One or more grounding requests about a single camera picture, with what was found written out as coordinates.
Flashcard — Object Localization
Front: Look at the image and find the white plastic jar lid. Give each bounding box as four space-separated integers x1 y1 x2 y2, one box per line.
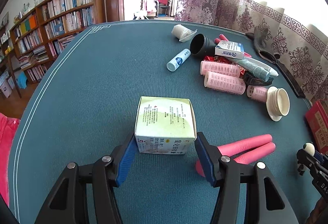
266 86 290 122

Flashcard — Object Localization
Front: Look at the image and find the small pink hair roller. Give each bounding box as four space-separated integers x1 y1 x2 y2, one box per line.
246 85 268 103

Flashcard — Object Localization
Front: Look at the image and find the white green paper box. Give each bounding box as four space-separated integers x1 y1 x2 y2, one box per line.
134 96 197 155

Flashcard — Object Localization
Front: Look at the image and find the red cookie tin box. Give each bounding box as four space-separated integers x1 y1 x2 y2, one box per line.
305 99 328 155

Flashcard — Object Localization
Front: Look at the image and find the light blue cosmetic tube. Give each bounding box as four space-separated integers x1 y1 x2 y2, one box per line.
227 57 279 82

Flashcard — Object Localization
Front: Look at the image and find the black folding comb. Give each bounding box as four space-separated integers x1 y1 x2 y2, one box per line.
242 71 274 86

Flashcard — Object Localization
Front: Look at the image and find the black phone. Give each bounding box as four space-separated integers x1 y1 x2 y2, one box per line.
259 50 306 99

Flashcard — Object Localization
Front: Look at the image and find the grey glove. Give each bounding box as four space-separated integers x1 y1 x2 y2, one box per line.
245 26 275 63

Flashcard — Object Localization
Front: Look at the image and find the blue white medicine box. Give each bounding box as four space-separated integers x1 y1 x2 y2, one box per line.
215 40 244 60

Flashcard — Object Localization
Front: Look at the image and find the red snack packet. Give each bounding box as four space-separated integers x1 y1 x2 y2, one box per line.
203 56 246 78

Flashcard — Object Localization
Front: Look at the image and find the pink foam curler rod far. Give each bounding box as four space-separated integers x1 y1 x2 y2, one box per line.
214 34 251 57

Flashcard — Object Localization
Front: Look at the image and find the blue white lip balm tube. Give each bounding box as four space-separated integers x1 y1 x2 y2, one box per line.
166 49 191 72

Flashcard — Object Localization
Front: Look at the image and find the black hair dryer nozzle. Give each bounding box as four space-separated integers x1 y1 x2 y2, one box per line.
190 34 216 59

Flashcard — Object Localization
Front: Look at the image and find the wooden bookshelf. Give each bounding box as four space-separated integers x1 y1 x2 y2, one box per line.
9 0 106 83

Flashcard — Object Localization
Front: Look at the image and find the patterned curtain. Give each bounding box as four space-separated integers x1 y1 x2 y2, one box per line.
176 0 327 101

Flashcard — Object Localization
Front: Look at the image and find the white tape roll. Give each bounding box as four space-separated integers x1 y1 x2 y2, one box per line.
171 24 197 42

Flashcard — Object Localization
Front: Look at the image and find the red chair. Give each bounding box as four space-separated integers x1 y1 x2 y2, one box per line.
155 0 171 17

